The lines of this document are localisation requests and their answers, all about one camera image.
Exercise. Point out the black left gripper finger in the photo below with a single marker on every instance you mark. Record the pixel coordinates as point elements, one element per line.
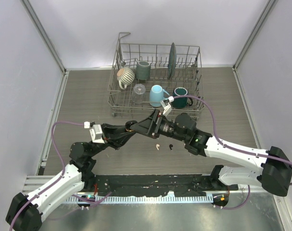
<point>118,128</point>
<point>124,138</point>

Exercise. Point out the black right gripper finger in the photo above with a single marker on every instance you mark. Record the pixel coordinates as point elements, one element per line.
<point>143,125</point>
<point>144,132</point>

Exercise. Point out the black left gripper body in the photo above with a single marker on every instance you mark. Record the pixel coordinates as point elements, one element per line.
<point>111,142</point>

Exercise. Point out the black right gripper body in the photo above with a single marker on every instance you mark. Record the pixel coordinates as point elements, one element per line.
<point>158,121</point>

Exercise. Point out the black earbud charging case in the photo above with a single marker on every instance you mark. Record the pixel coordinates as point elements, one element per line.
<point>129,124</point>

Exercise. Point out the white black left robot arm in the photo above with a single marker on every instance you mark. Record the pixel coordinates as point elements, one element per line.
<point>28,212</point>

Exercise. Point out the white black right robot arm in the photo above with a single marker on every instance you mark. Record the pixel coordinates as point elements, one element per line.
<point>269,169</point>

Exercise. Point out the clear drinking glass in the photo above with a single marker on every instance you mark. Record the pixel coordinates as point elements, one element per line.
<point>138,94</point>

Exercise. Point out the light blue mug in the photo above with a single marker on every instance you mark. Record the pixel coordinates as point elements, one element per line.
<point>157,94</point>

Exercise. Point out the dark green mug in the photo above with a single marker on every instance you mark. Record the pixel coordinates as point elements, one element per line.
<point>181,102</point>

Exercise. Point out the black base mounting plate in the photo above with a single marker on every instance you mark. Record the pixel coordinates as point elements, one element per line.
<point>157,185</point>

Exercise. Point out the striped beige mug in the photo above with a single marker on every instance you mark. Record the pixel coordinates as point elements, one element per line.
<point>125,77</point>

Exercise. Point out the grey green cup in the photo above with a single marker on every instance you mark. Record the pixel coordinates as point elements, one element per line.
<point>143,70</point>

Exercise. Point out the dark green plate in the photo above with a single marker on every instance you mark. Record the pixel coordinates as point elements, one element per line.
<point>172,61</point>

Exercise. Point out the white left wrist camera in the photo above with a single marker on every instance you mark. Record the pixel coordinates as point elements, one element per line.
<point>96,132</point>

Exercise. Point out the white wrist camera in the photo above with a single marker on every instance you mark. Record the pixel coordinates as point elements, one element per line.
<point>166,104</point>
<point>96,132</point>

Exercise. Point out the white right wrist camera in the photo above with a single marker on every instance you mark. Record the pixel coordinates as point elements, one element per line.
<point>166,104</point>

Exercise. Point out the metal wire dish rack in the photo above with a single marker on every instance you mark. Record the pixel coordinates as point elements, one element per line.
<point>188,73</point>

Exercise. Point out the white slotted cable duct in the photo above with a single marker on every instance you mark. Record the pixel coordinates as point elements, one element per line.
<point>169,199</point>

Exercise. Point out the aluminium frame rail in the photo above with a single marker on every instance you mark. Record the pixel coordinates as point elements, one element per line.
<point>43,34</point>

